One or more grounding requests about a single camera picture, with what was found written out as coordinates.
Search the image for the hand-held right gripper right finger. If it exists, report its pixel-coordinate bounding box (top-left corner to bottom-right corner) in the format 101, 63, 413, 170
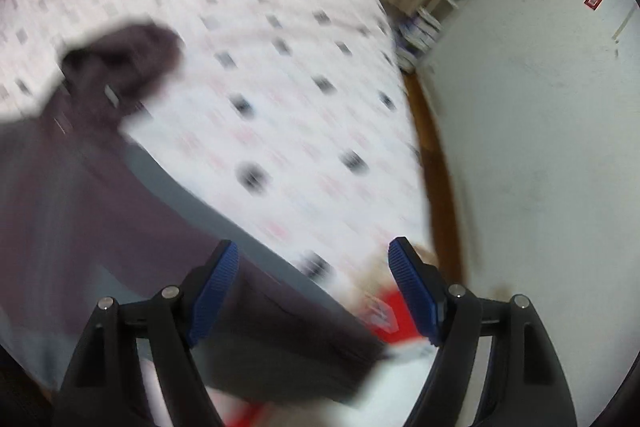
387, 236, 577, 427

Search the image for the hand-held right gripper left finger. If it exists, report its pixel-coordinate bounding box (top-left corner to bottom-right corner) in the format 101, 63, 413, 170
57, 239, 241, 427

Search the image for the grey and purple jacket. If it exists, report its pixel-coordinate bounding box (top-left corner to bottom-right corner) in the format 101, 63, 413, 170
0, 22, 396, 408

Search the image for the red and white garment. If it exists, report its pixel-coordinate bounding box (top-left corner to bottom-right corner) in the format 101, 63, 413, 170
220, 247, 451, 427

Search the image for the white floral cat-print blanket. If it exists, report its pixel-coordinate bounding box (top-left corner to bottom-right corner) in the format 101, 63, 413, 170
0, 0, 432, 303

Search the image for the wooden bed frame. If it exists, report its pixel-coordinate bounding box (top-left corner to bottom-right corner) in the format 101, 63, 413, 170
402, 72, 481, 298

